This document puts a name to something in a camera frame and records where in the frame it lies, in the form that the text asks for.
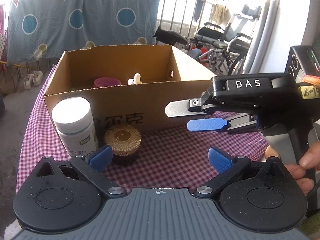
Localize gold lid black jar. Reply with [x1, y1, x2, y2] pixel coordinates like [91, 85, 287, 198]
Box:
[104, 124, 142, 166]

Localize white pill bottle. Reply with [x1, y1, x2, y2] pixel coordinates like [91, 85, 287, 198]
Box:
[52, 97, 98, 157]

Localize green dropper bottle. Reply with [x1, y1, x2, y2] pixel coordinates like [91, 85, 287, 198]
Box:
[127, 73, 142, 85]

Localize person's right hand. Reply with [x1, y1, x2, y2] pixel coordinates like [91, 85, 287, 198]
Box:
[263, 139, 320, 196]

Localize purple checkered tablecloth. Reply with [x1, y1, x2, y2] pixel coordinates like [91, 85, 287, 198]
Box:
[16, 78, 267, 190]

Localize black wheelchair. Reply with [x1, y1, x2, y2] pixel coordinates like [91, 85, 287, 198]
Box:
[187, 4, 262, 75]

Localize brown cardboard box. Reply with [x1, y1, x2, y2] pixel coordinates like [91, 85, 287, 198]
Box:
[43, 44, 214, 132]

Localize white sneakers pair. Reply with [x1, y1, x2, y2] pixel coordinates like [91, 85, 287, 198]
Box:
[23, 71, 44, 90]

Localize metal balcony railing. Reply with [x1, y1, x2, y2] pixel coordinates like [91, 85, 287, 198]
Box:
[156, 0, 215, 39]

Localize blue patterned hanging blanket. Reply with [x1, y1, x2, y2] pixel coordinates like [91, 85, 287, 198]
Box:
[7, 0, 159, 63]

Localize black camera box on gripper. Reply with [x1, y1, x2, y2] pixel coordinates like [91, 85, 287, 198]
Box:
[285, 46, 319, 83]

